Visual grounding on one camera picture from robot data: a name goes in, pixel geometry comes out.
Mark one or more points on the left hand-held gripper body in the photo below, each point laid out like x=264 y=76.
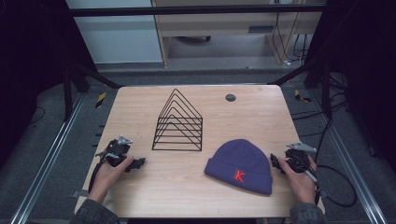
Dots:
x=115 y=150

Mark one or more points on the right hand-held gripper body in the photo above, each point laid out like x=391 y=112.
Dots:
x=297 y=158

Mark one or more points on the purple knit beanie hat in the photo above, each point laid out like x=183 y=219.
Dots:
x=239 y=165

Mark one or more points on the person's left hand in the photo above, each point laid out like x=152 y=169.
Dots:
x=107 y=176

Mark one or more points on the person's right hand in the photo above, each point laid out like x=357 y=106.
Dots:
x=299 y=186

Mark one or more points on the yellow black hazard tape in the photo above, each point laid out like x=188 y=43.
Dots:
x=300 y=96
x=100 y=100

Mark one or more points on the grey tape strip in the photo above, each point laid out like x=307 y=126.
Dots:
x=79 y=193

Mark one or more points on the black metal stand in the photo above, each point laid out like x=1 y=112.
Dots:
x=325 y=90
x=67 y=93

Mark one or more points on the white cabinet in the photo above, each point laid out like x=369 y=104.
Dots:
x=118 y=37

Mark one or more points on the dark curtain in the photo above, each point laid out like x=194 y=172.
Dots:
x=31 y=62
x=367 y=62

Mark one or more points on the aluminium floor rail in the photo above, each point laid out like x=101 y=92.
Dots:
x=46 y=158
x=358 y=174

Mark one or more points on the black horizontal frame bar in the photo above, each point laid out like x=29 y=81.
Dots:
x=186 y=10

